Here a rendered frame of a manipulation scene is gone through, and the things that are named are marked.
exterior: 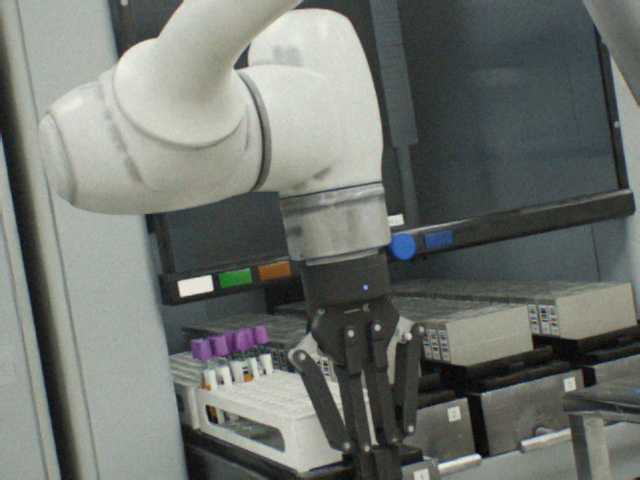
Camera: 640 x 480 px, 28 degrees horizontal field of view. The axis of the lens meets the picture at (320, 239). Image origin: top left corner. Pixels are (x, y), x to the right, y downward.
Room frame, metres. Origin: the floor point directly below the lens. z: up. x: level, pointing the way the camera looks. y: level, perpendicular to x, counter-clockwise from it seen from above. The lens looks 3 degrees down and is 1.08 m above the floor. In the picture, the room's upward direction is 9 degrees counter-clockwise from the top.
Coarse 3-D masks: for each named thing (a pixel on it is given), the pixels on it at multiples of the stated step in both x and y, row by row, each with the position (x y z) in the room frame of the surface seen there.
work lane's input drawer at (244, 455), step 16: (192, 432) 1.38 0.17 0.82; (192, 448) 1.36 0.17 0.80; (208, 448) 1.34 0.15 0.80; (224, 448) 1.28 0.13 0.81; (240, 448) 1.25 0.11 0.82; (400, 448) 1.14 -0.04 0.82; (416, 448) 1.13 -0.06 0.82; (192, 464) 1.37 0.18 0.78; (208, 464) 1.31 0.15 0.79; (224, 464) 1.26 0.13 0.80; (240, 464) 1.24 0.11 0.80; (256, 464) 1.20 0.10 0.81; (272, 464) 1.16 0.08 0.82; (336, 464) 1.12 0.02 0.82; (352, 464) 1.11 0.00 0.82; (416, 464) 1.11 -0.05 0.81; (432, 464) 1.12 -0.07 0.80
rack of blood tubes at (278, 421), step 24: (240, 384) 1.35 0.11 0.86; (264, 384) 1.33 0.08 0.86; (288, 384) 1.31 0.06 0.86; (336, 384) 1.25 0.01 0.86; (240, 408) 1.24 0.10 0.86; (264, 408) 1.18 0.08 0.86; (288, 408) 1.17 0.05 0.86; (312, 408) 1.15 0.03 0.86; (216, 432) 1.32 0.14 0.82; (240, 432) 1.29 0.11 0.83; (264, 432) 1.34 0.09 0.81; (288, 432) 1.12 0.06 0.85; (312, 432) 1.12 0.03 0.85; (288, 456) 1.13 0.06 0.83; (312, 456) 1.11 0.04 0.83; (336, 456) 1.12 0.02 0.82
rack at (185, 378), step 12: (180, 360) 1.63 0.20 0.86; (192, 360) 1.62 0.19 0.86; (180, 372) 1.52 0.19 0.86; (192, 372) 1.51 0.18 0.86; (180, 384) 1.43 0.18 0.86; (192, 384) 1.41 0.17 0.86; (180, 396) 1.58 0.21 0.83; (192, 396) 1.40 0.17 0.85; (180, 408) 1.58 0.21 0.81; (192, 408) 1.40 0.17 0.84; (180, 420) 1.45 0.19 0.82; (192, 420) 1.40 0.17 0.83
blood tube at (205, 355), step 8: (200, 344) 1.34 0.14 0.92; (208, 344) 1.34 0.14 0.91; (200, 352) 1.34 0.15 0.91; (208, 352) 1.34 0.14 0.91; (200, 360) 1.34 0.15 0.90; (208, 360) 1.34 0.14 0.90; (208, 368) 1.34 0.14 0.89; (208, 376) 1.34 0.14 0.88; (208, 384) 1.34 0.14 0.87; (216, 384) 1.35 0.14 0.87; (216, 408) 1.34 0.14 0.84; (216, 416) 1.35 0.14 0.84
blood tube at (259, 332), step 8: (256, 328) 1.39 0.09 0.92; (264, 328) 1.40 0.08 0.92; (256, 336) 1.39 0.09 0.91; (264, 336) 1.39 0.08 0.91; (256, 344) 1.40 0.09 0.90; (264, 344) 1.39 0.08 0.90; (264, 352) 1.39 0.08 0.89; (264, 360) 1.39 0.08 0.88; (264, 368) 1.39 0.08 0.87; (272, 368) 1.40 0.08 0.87
